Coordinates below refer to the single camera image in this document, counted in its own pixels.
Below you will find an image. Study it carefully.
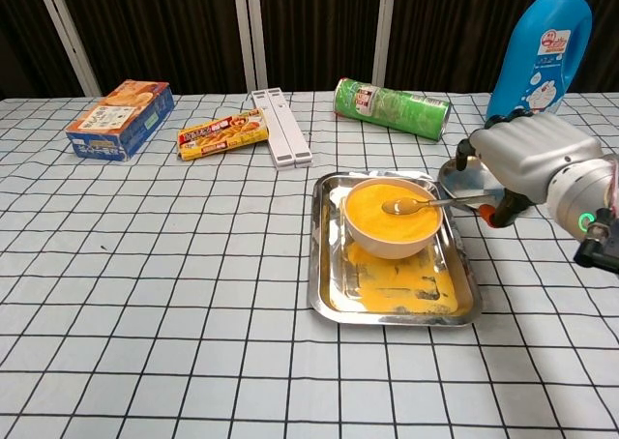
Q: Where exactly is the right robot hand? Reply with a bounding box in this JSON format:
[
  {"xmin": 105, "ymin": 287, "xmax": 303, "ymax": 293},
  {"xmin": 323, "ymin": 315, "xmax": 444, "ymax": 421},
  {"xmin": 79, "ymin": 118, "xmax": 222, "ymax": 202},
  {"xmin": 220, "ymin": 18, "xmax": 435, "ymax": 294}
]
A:
[{"xmin": 455, "ymin": 108, "xmax": 605, "ymax": 228}]

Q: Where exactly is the metal spoon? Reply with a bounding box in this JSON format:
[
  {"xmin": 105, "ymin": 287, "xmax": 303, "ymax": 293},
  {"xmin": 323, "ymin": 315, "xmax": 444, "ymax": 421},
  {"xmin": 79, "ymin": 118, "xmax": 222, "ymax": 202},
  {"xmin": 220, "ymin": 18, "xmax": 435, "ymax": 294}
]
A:
[{"xmin": 381, "ymin": 192, "xmax": 489, "ymax": 217}]

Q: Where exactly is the beige round bowl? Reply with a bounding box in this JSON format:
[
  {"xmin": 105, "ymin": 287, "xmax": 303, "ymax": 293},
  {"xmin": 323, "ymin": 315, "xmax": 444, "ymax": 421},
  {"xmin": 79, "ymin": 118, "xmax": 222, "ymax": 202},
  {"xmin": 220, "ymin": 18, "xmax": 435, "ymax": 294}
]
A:
[{"xmin": 343, "ymin": 177, "xmax": 444, "ymax": 260}]

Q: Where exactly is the rectangular steel tray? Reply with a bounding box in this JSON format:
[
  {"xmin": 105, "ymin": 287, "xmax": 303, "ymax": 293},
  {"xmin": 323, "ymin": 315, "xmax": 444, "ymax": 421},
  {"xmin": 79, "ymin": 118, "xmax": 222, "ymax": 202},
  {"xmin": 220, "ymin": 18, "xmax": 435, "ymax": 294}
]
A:
[{"xmin": 307, "ymin": 169, "xmax": 484, "ymax": 328}]

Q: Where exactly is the round steel plate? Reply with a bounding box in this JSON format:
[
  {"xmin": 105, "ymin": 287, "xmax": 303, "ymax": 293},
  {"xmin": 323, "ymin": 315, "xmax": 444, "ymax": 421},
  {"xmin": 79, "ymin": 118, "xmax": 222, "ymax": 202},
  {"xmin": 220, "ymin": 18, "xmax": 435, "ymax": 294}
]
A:
[{"xmin": 437, "ymin": 156, "xmax": 509, "ymax": 213}]

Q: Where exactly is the blue detergent bottle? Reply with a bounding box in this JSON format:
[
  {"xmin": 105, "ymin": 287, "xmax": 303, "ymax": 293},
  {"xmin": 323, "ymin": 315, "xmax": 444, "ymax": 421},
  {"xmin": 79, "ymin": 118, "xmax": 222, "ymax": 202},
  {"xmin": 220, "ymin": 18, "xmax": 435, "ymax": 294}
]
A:
[{"xmin": 485, "ymin": 0, "xmax": 594, "ymax": 127}]

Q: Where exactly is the green chip can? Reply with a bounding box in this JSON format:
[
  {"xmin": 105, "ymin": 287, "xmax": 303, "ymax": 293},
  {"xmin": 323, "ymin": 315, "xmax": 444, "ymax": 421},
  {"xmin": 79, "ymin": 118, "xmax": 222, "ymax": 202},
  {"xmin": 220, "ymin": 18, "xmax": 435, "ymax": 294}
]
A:
[{"xmin": 333, "ymin": 76, "xmax": 453, "ymax": 142}]

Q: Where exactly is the long white flat bar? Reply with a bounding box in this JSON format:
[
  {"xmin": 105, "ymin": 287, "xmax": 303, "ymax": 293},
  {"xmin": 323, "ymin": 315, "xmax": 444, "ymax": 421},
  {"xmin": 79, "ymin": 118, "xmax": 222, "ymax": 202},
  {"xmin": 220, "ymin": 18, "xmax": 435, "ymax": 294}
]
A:
[
  {"xmin": 251, "ymin": 89, "xmax": 297, "ymax": 170},
  {"xmin": 264, "ymin": 87, "xmax": 314, "ymax": 168}
]

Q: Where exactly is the yellow curry box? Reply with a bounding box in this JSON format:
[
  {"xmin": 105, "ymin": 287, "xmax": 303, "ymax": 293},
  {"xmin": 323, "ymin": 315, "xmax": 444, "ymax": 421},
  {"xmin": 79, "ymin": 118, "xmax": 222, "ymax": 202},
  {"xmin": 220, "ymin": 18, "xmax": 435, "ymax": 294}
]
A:
[{"xmin": 177, "ymin": 107, "xmax": 271, "ymax": 162}]

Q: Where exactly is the black grid white tablecloth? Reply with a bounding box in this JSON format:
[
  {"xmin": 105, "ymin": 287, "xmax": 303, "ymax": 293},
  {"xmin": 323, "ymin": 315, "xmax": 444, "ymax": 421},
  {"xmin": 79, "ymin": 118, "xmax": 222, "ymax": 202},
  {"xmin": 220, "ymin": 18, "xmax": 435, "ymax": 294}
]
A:
[{"xmin": 0, "ymin": 90, "xmax": 619, "ymax": 439}]

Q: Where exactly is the orange and blue biscuit box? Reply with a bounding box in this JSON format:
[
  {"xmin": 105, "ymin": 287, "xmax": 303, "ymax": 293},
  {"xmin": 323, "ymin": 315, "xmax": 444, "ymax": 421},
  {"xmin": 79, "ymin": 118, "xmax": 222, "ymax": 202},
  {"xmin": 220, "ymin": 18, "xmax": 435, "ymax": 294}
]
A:
[{"xmin": 64, "ymin": 79, "xmax": 176, "ymax": 162}]

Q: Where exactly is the thin cable on right arm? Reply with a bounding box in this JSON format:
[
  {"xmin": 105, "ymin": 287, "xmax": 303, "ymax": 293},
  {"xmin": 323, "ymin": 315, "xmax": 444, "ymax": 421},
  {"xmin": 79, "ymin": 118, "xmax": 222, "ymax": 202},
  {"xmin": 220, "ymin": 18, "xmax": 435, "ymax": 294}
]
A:
[{"xmin": 604, "ymin": 156, "xmax": 619, "ymax": 213}]

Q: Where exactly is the dark folding screen white frame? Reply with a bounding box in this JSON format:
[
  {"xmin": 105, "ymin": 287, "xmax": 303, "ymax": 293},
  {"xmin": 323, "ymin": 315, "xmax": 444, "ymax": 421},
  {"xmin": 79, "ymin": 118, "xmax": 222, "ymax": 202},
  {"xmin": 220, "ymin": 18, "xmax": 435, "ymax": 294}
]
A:
[{"xmin": 0, "ymin": 0, "xmax": 619, "ymax": 101}]

